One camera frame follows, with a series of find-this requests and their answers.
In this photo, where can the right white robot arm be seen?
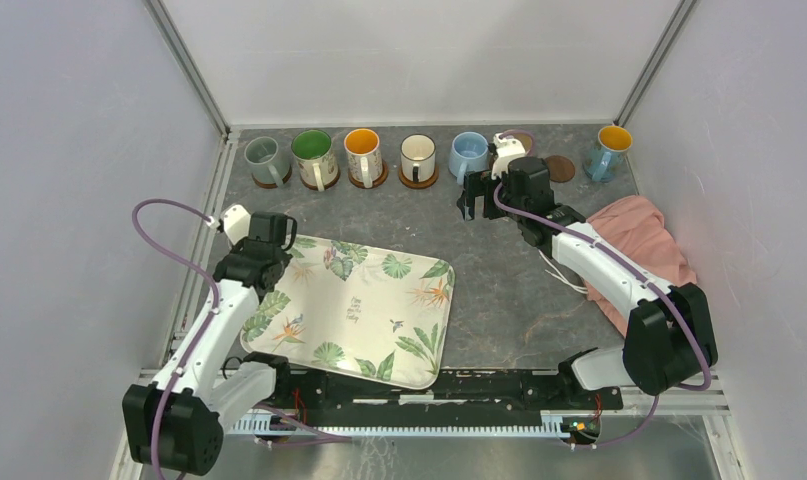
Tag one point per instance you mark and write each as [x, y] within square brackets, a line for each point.
[669, 340]

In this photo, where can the grey green ribbed mug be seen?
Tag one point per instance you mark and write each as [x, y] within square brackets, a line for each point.
[266, 161]

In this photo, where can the brown wooden coaster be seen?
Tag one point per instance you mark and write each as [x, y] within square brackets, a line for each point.
[418, 185]
[272, 185]
[376, 183]
[326, 186]

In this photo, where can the white mug green inside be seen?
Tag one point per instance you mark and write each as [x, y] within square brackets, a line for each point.
[313, 152]

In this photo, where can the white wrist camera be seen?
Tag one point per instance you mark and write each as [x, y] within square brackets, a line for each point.
[234, 222]
[506, 149]

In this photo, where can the pink drawstring cloth bag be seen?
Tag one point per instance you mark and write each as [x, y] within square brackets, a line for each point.
[635, 226]

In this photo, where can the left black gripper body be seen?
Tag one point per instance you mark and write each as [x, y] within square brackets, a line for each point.
[283, 260]

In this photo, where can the beige ceramic mug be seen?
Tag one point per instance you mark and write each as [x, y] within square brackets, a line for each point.
[526, 138]

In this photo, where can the orange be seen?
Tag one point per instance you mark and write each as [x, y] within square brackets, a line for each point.
[608, 152]

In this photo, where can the white mug orange inside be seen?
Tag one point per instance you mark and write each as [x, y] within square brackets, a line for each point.
[364, 159]

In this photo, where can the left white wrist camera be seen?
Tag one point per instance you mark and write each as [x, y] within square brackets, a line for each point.
[234, 222]

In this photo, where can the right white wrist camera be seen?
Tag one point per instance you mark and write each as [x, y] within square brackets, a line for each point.
[506, 149]

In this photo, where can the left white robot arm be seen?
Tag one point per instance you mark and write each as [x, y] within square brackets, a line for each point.
[178, 421]

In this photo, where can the cream enamel mug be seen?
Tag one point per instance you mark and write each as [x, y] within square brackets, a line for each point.
[417, 157]

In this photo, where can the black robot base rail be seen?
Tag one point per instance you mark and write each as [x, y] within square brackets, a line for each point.
[457, 398]

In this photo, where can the dark walnut coaster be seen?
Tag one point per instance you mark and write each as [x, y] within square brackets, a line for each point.
[561, 169]

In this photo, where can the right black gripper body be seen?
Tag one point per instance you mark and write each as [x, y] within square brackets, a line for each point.
[505, 196]

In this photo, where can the light blue mug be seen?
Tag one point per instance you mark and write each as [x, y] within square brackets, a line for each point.
[469, 153]

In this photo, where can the leaf patterned serving tray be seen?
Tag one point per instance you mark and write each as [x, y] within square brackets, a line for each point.
[357, 310]

